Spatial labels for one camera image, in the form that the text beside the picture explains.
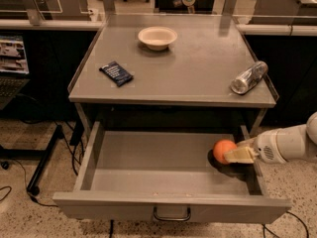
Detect grey metal cabinet table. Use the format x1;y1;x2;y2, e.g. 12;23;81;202
68;14;275;129

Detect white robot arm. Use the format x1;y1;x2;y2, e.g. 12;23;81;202
222;112;317;164

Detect silver metal can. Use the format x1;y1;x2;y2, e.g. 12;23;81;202
230;60;268;95

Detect black desk leg stand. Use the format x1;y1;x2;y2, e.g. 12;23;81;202
0;125;63;196

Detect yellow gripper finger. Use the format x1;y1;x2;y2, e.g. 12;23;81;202
224;146;259;164
236;137;256;147

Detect laptop with lit screen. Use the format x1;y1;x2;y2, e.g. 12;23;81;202
0;32;30;110

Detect black floor cable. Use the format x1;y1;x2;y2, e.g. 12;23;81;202
0;159;58;208
262;209;310;238

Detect orange fruit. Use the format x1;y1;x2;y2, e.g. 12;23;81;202
213;140;237;165

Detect white paper bowl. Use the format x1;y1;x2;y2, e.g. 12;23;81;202
138;27;177;51

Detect grey open top drawer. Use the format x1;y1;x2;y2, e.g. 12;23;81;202
53;123;291;223

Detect metal drawer handle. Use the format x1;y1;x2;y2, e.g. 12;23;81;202
153;206;191;222

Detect black floor cable left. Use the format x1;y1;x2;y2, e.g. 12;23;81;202
0;159;58;208

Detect black floor cable right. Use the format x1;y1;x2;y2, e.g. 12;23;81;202
262;209;310;238

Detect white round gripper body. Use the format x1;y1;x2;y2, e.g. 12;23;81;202
254;129;286;164

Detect dark blue snack packet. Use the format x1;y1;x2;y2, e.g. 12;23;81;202
99;61;134;87

